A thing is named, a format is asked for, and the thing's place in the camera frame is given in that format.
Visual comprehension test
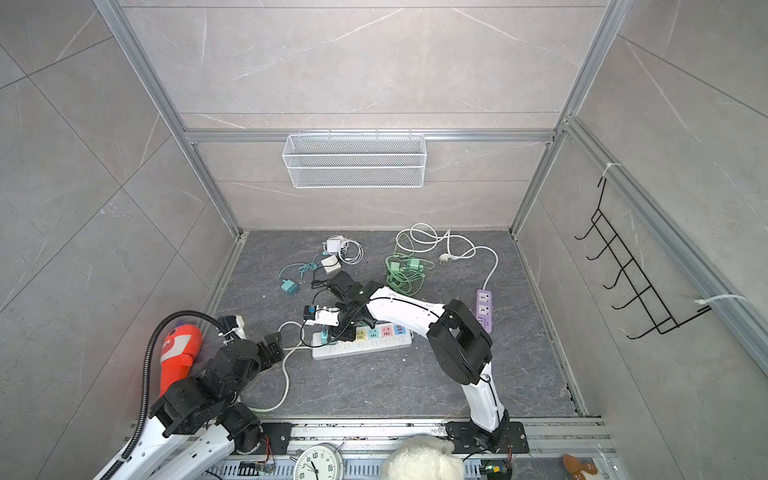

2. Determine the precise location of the white charger with black cable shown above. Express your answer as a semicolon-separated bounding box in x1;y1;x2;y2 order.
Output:
310;255;342;289

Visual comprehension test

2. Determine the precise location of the white multicolour power strip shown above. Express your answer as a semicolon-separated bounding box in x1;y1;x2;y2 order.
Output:
311;323;412;360

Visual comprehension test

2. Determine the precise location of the purple small power strip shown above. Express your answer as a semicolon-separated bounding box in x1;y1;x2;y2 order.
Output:
475;289;493;333

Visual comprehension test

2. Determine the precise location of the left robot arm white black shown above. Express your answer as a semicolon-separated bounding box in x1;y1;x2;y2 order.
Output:
96;310;292;479

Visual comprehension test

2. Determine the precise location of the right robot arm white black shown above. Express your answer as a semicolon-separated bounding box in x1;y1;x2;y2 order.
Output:
303;272;510;453

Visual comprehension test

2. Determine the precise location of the red toy vacuum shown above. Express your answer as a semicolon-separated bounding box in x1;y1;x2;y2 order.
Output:
159;324;203;396

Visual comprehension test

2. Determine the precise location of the white analog clock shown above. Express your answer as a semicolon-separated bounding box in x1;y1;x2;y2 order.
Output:
293;444;344;480

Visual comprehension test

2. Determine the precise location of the white plush toy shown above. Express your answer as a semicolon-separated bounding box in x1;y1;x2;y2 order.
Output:
381;436;464;480

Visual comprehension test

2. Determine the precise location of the brown plush toy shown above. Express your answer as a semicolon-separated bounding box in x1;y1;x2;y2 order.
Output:
562;454;603;480

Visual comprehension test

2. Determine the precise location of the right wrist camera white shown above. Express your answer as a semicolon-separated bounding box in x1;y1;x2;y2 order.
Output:
303;305;341;327

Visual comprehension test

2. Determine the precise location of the white charger with coiled cable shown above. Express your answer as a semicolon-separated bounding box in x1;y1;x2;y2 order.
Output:
323;235;364;265

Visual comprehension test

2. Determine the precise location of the teal charger cable bundle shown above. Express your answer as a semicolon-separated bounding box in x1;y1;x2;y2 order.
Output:
277;254;328;283

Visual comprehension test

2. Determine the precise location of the green charger and cable bundle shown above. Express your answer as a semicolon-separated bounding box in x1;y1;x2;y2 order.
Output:
383;251;434;296

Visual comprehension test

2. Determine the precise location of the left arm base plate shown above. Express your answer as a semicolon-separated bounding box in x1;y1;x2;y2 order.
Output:
235;422;293;455

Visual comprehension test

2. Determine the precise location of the white cable of purple strip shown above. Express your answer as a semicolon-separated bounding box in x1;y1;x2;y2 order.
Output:
394;222;500;292

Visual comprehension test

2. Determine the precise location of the white wire mesh basket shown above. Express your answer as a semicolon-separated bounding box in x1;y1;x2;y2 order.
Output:
282;133;428;189

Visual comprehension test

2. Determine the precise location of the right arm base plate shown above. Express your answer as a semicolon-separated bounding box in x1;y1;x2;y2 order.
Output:
445;420;530;455

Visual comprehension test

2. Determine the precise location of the aluminium front rail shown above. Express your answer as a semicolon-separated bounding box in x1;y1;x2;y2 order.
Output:
201;417;627;479

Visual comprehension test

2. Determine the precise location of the black wire hook rack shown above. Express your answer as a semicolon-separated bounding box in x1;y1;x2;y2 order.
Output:
574;178;712;340

